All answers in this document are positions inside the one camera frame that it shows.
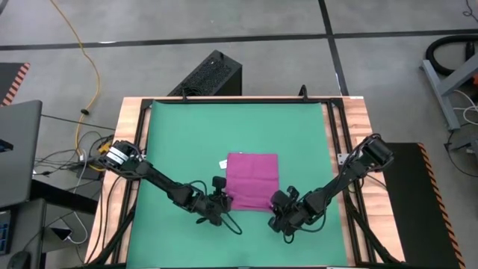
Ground grey metal stand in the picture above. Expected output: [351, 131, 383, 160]
[420, 52, 478, 132]

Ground black aluminium table frame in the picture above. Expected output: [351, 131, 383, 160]
[87, 95, 403, 269]

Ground green table mat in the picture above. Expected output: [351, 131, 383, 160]
[125, 99, 350, 269]

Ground black hose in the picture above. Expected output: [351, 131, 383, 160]
[425, 34, 478, 78]

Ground blue keypad device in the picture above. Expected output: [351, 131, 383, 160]
[0, 211, 13, 256]

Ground black left camera cable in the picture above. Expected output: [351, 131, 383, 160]
[196, 212, 243, 236]

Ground black computer tower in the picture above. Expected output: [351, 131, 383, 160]
[167, 49, 243, 97]

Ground black floor cable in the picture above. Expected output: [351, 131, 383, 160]
[443, 129, 478, 190]

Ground magenta towel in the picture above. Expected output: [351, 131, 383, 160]
[218, 152, 280, 213]

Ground thick yellow cable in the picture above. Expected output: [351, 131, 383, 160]
[49, 0, 113, 173]

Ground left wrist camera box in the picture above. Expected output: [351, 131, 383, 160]
[211, 176, 228, 194]

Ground black power brick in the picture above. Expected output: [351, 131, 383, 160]
[76, 164, 104, 182]

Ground dark smartphone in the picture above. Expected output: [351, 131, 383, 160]
[50, 226, 74, 242]

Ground grey desk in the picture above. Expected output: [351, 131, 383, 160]
[0, 197, 48, 269]

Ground small black orange-striped floor mat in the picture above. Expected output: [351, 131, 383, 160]
[0, 62, 31, 108]

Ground grey laptop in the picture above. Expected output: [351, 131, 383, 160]
[0, 99, 43, 209]

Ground large black orange-striped floor mat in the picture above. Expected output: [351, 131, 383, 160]
[382, 141, 467, 269]

